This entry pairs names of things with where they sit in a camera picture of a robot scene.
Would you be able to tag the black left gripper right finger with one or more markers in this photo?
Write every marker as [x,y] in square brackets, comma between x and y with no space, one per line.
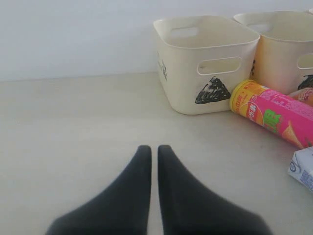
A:
[189,208]

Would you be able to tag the orange noodle packet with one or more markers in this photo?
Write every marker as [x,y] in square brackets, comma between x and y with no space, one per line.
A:
[304,95]

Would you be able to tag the cream bin with square mark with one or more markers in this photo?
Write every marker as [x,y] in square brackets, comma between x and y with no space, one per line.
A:
[284,56]

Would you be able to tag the pink chip can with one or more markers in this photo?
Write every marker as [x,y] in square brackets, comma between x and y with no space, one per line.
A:
[284,116]

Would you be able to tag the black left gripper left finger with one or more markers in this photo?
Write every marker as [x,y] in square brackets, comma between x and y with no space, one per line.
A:
[121,209]

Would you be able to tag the cream bin with triangle mark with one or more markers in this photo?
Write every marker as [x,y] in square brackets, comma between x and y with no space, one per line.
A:
[201,59]

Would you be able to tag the white blue milk carton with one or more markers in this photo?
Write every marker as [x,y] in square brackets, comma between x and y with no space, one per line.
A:
[301,167]

